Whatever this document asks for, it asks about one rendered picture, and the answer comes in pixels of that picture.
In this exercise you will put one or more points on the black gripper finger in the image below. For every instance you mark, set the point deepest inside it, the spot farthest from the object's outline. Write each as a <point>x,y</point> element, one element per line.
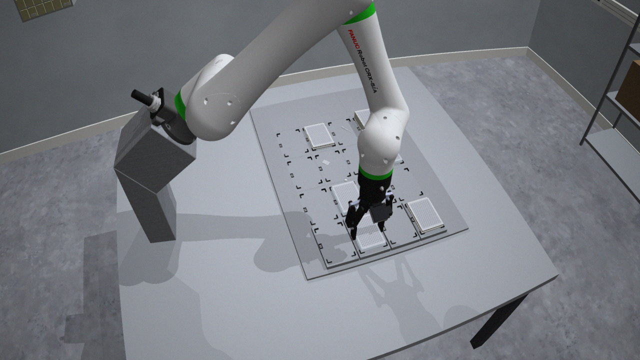
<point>389,202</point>
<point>354,216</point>

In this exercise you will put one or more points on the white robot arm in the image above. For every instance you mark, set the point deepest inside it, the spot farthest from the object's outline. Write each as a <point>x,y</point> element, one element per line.
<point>211,108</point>

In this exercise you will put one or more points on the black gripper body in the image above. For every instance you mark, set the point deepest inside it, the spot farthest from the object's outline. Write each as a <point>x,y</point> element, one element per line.
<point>367,197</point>

